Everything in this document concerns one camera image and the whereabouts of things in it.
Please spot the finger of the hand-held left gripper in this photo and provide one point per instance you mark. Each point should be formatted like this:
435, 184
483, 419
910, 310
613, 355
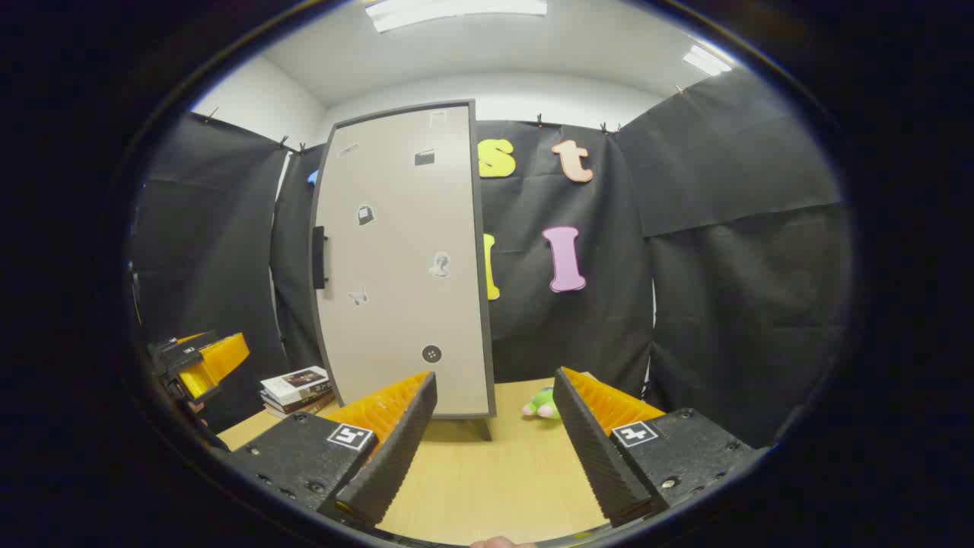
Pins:
221, 354

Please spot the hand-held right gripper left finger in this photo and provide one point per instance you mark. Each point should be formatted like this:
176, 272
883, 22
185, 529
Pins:
396, 449

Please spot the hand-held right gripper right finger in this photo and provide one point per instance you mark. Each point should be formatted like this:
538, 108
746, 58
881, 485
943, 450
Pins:
590, 449

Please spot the grey cabinet door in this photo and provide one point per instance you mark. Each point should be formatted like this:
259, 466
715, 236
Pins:
403, 266

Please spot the green plush toy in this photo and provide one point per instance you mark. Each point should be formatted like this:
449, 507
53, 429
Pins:
542, 403

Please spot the white book with dark cover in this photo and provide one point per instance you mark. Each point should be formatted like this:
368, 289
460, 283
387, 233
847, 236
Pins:
293, 380

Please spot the brown book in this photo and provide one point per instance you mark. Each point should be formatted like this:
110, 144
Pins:
303, 408

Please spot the black backdrop cloth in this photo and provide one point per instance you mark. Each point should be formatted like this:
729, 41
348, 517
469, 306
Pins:
723, 266

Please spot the small ceiling light panel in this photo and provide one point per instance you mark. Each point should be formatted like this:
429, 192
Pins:
708, 59

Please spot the large ceiling light panel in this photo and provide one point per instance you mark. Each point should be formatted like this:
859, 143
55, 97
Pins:
456, 11

